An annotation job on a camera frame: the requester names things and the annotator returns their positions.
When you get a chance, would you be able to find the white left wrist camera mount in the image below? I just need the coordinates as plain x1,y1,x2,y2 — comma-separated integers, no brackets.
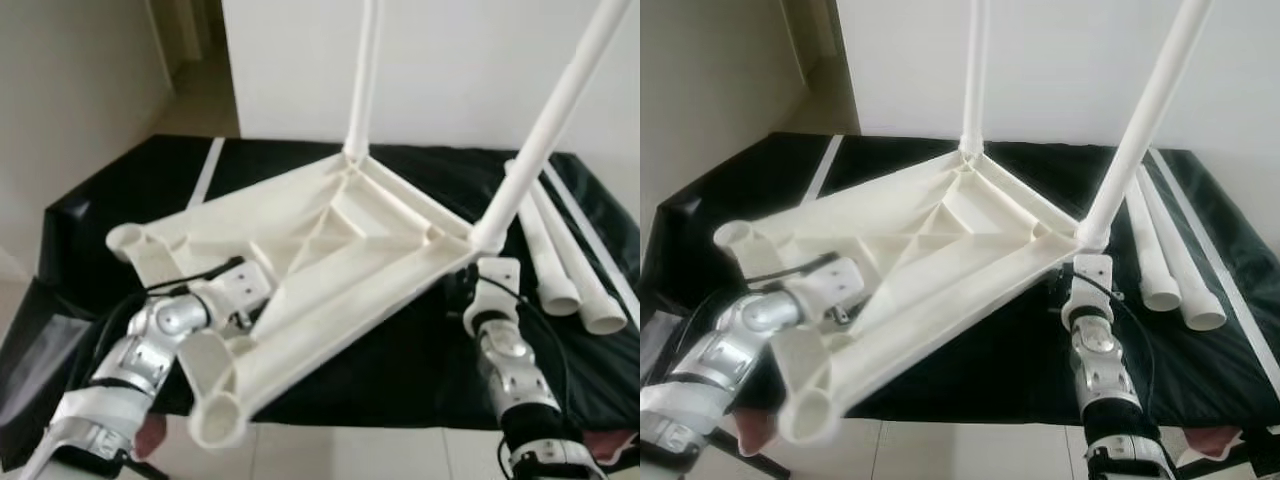
790,258,866,323
205,262,273,326

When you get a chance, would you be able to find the pink rounded object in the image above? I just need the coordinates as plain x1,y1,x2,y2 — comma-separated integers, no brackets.
735,410,781,456
1185,425,1241,459
135,415,171,461
585,428,636,461

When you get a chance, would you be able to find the black table cloth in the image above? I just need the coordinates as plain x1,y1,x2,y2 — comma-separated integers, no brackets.
640,132,1280,426
0,135,641,471

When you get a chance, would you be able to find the white plastic table top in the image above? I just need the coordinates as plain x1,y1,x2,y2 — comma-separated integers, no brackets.
712,147,1106,446
105,150,501,451

